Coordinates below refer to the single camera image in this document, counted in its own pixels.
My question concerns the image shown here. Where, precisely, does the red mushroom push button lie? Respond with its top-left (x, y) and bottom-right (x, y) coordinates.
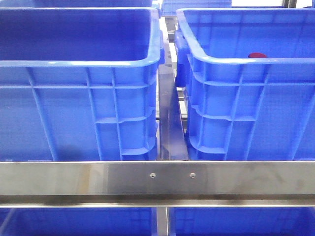
top-left (248, 52), bottom-right (267, 59)

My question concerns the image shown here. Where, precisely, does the left blue plastic crate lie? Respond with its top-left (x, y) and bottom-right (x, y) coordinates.
top-left (0, 7), bottom-right (164, 162)

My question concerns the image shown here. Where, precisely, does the blue plastic crate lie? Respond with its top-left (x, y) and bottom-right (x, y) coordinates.
top-left (175, 8), bottom-right (315, 161)
top-left (0, 7), bottom-right (164, 162)

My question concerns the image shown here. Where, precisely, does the right blue plastic crate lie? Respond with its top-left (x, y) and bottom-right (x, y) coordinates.
top-left (175, 8), bottom-right (315, 161)

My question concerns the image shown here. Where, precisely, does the lower right blue crate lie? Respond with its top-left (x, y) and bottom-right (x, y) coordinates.
top-left (174, 207), bottom-right (315, 236)

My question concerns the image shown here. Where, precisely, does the rear right blue crate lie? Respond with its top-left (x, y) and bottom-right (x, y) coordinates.
top-left (161, 0), bottom-right (232, 16)

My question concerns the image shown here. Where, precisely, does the lower left blue crate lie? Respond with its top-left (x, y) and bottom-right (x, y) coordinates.
top-left (0, 207), bottom-right (157, 236)

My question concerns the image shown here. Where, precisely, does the rear left blue crate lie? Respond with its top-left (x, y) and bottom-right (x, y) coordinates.
top-left (0, 0), bottom-right (160, 9)

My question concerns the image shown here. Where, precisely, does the stainless steel shelf rail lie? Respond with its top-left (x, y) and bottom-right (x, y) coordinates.
top-left (0, 161), bottom-right (315, 208)

